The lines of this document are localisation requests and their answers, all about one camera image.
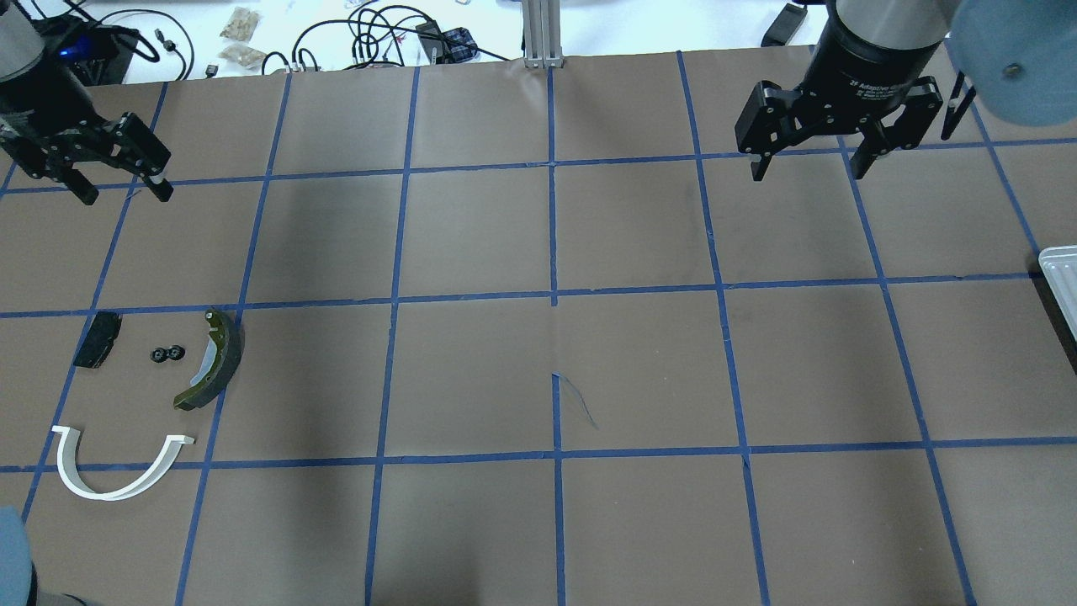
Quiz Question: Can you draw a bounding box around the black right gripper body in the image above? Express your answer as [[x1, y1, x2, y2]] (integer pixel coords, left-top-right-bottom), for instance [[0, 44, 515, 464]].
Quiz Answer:
[[796, 17, 939, 133]]

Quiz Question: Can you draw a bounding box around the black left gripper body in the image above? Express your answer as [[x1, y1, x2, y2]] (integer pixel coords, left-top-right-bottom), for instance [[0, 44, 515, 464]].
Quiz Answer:
[[1, 59, 110, 178]]

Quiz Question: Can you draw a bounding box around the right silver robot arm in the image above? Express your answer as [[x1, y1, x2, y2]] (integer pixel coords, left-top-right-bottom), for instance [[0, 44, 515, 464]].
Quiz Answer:
[[735, 1, 1076, 181]]

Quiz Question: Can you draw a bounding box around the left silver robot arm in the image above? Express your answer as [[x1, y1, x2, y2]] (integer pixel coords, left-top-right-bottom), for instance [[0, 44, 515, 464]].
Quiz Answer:
[[1, 1, 174, 205]]

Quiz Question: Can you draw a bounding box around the silver metal tray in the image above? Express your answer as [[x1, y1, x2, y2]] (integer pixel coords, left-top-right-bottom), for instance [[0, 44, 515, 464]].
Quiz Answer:
[[1037, 245, 1077, 338]]

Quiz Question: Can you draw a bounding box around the black brake pad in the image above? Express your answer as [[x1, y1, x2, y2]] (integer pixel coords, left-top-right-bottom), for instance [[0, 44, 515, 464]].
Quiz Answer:
[[72, 311, 122, 369]]

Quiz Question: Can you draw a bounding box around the green brake shoe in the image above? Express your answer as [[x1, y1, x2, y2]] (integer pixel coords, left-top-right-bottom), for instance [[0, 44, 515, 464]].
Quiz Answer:
[[172, 307, 244, 411]]

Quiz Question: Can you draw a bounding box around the white curved plastic part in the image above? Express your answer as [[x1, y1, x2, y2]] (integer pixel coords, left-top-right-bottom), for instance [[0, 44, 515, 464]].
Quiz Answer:
[[50, 425, 196, 502]]

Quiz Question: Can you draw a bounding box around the loose blue thread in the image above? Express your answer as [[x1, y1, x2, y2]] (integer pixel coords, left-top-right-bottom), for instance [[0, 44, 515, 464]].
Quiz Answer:
[[553, 374, 600, 429]]

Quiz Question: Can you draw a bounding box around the aluminium frame post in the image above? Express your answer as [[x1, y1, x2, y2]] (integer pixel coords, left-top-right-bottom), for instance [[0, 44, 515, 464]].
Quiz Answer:
[[520, 0, 565, 69]]

